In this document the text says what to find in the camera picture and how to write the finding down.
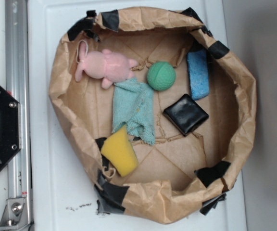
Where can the pink plush bunny toy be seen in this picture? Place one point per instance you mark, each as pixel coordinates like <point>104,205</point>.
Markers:
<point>110,67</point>

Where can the blue sponge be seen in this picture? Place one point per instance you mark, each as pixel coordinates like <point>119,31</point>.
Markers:
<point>198,74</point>

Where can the yellow sponge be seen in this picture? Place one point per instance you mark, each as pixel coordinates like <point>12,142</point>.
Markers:
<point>119,151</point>

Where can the metal corner bracket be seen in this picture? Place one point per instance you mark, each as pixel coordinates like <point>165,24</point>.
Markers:
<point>16,215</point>

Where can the brown paper bag bin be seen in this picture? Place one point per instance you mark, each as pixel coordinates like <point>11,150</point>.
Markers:
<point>179,174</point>

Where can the green rubber ball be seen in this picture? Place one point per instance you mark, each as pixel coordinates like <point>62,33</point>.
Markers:
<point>161,76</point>

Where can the teal terry cloth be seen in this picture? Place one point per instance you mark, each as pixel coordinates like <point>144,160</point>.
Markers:
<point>133,107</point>

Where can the aluminium rail extrusion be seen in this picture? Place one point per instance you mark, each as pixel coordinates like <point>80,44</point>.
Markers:
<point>17,82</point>

